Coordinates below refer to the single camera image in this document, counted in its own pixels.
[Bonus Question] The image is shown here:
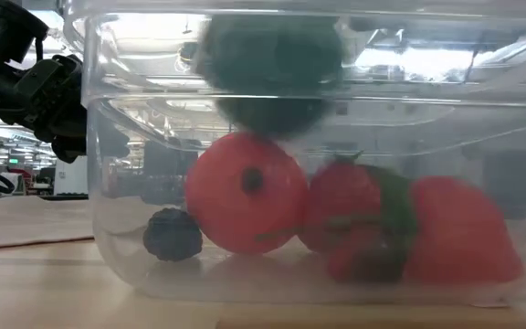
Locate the red toy tomato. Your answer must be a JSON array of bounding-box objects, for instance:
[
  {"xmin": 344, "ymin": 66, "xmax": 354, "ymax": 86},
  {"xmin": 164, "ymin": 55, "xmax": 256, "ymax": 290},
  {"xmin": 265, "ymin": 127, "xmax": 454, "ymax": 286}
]
[{"xmin": 184, "ymin": 131, "xmax": 310, "ymax": 256}]

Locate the black monitor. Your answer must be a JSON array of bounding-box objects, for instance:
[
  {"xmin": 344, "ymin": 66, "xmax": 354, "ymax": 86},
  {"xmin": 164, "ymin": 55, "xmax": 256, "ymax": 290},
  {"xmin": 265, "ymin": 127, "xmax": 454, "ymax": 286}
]
[{"xmin": 160, "ymin": 142, "xmax": 195, "ymax": 177}]

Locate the clear plastic container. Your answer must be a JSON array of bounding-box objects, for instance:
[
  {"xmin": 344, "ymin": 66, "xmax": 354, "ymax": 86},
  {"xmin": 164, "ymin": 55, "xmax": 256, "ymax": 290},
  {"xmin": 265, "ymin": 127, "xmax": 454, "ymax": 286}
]
[{"xmin": 59, "ymin": 0, "xmax": 526, "ymax": 307}]

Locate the white cabinet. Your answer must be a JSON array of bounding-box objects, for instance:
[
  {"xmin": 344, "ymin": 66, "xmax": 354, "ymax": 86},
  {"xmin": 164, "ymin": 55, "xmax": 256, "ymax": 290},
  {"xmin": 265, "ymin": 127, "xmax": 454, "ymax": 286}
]
[{"xmin": 54, "ymin": 156, "xmax": 89, "ymax": 196}]

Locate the dark toy blackberry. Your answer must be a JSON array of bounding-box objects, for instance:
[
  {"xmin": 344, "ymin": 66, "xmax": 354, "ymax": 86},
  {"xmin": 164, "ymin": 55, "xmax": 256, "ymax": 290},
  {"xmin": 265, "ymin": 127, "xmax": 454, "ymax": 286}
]
[{"xmin": 142, "ymin": 207, "xmax": 204, "ymax": 262}]

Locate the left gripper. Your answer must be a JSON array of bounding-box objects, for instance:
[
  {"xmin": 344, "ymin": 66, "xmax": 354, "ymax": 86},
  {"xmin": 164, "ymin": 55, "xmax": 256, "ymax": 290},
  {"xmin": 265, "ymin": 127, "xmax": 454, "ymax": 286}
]
[{"xmin": 14, "ymin": 53, "xmax": 89, "ymax": 164}]

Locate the red toy strawberry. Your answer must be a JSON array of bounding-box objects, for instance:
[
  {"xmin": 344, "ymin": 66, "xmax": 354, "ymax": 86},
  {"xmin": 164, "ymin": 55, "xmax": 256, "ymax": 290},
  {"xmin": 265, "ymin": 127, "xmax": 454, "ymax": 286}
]
[
  {"xmin": 298, "ymin": 153, "xmax": 383, "ymax": 255},
  {"xmin": 363, "ymin": 164, "xmax": 525, "ymax": 284}
]

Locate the small toy watermelon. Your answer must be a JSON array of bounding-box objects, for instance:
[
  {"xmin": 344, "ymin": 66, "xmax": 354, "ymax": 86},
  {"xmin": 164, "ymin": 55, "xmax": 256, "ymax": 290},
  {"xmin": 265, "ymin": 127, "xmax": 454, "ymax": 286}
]
[{"xmin": 194, "ymin": 13, "xmax": 346, "ymax": 141}]

